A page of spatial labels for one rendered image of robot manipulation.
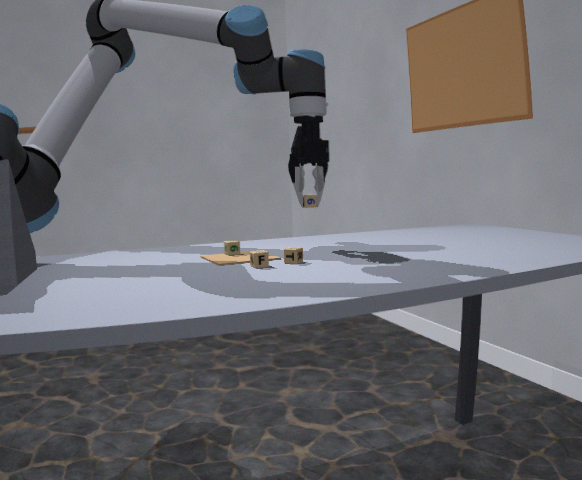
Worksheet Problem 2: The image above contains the tan flat mat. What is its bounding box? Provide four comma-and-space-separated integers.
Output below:
200, 251, 281, 266

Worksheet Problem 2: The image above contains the tan letter block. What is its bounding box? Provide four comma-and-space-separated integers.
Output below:
250, 250, 269, 268
303, 195, 317, 208
284, 247, 303, 264
224, 240, 240, 255

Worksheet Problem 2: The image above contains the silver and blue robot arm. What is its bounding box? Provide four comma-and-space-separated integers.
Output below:
0, 0, 328, 233

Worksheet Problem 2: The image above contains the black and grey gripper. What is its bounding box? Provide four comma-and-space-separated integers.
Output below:
288, 115, 329, 208

